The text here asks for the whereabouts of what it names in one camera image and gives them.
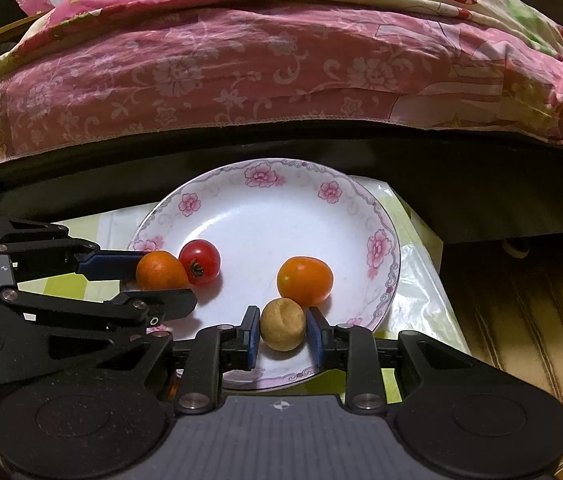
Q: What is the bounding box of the white floral plate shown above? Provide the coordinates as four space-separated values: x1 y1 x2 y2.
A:
128 158 402 392

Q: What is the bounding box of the red cherry tomato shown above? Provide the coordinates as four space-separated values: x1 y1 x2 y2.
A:
178 239 222 286

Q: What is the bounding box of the small orange citrus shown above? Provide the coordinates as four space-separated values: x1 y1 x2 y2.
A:
136 251 192 292
276 256 335 308

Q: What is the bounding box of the tan longan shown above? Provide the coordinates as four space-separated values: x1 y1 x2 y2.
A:
260 297 307 352

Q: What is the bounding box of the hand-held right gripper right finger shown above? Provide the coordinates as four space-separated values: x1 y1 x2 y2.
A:
307 305 492 413

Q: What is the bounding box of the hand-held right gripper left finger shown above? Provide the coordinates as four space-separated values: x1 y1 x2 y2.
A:
112 305 262 415

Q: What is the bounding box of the pink floral blanket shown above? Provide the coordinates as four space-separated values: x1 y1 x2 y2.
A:
0 0 563 173

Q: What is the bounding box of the dark bed frame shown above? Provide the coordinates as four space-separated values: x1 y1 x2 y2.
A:
0 115 563 259

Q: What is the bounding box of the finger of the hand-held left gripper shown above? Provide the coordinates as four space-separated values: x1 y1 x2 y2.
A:
0 287 198 365
0 217 148 282

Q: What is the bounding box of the green checkered tablecloth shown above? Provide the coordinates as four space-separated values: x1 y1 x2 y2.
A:
16 175 472 396

